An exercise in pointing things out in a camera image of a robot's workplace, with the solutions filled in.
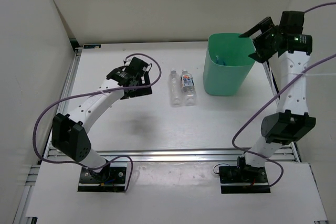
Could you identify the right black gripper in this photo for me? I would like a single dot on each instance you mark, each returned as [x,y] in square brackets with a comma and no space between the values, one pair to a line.
[260,49]

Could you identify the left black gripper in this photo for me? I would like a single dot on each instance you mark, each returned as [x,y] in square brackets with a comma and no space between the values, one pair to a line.
[142,91]

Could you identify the clear unlabelled plastic bottle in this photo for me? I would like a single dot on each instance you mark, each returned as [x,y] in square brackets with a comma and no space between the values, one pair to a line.
[175,88]

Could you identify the blue labelled plastic bottle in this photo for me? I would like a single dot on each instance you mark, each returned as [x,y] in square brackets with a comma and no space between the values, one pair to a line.
[219,60]

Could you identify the clear bottle with orange label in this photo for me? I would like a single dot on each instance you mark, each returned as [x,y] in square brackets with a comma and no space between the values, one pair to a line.
[188,88]

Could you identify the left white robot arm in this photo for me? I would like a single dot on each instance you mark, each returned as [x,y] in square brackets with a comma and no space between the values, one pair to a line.
[70,131]

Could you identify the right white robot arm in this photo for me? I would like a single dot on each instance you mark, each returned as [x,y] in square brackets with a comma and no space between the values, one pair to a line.
[291,121]

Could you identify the green plastic bin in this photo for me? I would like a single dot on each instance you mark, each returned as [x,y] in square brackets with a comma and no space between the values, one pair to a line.
[226,80]

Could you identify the left camera black box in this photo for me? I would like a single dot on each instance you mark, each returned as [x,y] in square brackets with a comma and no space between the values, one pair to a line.
[137,67]

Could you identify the camera black box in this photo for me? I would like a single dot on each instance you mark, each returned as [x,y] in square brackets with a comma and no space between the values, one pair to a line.
[137,67]
[292,22]

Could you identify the right camera black box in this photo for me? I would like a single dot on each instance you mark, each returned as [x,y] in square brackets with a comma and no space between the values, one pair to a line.
[292,22]

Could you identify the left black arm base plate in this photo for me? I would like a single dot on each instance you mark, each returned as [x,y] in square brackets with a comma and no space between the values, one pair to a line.
[115,183]

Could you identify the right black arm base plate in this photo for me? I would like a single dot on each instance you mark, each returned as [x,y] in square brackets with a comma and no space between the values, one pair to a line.
[233,180]

